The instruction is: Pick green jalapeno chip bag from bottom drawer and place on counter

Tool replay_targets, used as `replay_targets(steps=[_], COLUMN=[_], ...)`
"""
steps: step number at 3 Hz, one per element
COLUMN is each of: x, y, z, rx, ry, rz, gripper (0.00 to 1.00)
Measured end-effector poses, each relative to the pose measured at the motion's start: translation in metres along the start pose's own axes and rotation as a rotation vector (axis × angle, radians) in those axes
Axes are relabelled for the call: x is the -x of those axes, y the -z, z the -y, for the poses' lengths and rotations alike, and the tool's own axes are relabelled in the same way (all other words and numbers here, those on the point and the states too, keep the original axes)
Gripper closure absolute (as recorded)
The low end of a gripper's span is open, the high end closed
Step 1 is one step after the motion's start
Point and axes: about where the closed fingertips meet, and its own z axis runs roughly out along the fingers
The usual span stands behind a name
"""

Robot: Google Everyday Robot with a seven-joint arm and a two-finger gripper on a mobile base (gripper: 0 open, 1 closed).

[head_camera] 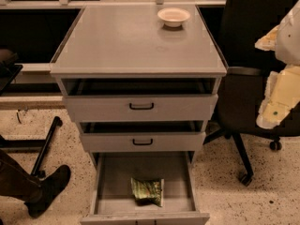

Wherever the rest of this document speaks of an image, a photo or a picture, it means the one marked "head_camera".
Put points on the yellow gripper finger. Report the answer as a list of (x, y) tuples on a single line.
[(282, 94), (268, 42)]

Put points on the green jalapeno chip bag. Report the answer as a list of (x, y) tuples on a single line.
[(151, 191)]

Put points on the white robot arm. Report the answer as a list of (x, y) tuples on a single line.
[(288, 39)]

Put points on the grey drawer cabinet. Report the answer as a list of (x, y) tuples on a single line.
[(131, 41)]

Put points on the middle grey drawer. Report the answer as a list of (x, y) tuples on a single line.
[(152, 136)]

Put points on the grey drawer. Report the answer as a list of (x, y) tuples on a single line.
[(152, 136), (113, 202), (144, 99)]

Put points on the bottom grey drawer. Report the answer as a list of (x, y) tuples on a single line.
[(113, 202)]

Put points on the top grey drawer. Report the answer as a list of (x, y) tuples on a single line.
[(144, 99)]

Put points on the black office chair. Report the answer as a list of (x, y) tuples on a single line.
[(235, 28)]

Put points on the white bowl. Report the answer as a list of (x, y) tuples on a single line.
[(173, 16)]

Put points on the black table leg stand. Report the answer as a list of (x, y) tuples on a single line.
[(40, 146)]

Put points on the black object at left edge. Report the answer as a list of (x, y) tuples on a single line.
[(9, 69)]

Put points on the person's leg with black shoe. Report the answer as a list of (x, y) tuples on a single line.
[(37, 194)]

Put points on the black top drawer handle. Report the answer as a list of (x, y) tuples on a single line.
[(141, 107)]

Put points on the black drawer handle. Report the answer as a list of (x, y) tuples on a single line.
[(141, 107), (142, 142)]

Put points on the black middle drawer handle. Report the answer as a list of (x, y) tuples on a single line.
[(142, 142)]

